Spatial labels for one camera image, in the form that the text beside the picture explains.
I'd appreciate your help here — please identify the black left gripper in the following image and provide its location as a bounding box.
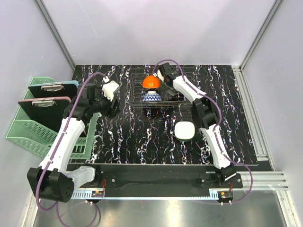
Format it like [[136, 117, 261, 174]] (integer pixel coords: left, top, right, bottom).
[[90, 86, 120, 119]]

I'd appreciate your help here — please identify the blue white zigzag bowl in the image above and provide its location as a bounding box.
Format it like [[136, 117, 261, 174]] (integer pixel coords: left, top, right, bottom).
[[143, 91, 162, 102]]

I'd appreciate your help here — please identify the orange bowl white inside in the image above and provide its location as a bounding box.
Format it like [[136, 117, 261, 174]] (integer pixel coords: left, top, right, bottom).
[[142, 75, 161, 89]]

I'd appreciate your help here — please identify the white bowl dark blue outside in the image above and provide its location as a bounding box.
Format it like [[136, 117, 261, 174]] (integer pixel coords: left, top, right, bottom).
[[174, 121, 196, 141]]

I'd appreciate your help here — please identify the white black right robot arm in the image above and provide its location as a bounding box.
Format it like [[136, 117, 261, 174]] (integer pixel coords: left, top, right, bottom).
[[153, 60, 236, 188]]

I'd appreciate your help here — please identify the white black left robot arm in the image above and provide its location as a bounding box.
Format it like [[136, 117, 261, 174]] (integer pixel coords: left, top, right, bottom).
[[27, 81, 120, 203]]

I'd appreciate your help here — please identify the black marble pattern mat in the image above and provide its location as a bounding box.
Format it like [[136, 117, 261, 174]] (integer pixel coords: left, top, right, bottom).
[[72, 65, 258, 166]]

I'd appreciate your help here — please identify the blue edged black clipboard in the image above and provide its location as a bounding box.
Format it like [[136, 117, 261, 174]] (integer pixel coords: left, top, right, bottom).
[[18, 80, 79, 112]]

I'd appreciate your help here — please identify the pink edged black clipboard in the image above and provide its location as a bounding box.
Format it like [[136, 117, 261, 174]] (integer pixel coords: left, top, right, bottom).
[[18, 96, 71, 132]]

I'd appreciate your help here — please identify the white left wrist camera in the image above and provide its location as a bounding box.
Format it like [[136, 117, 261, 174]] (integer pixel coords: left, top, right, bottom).
[[102, 81, 120, 101]]

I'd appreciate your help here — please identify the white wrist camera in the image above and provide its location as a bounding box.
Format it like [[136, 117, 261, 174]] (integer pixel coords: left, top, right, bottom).
[[153, 70, 164, 82], [102, 81, 120, 101]]

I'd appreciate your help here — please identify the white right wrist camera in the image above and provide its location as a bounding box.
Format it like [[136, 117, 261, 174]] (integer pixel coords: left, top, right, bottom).
[[153, 70, 164, 82]]

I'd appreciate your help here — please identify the grey wire dish rack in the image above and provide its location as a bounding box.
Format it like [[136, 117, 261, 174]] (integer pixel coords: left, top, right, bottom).
[[127, 68, 192, 108]]

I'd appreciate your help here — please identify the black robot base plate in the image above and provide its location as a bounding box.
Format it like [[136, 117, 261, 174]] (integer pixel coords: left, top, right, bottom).
[[75, 170, 243, 189]]

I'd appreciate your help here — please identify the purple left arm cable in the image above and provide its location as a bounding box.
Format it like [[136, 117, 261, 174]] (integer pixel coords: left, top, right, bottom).
[[35, 72, 109, 227]]

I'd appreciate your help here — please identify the aluminium frame rail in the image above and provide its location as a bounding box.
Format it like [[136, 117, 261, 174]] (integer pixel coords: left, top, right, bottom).
[[70, 171, 288, 200]]

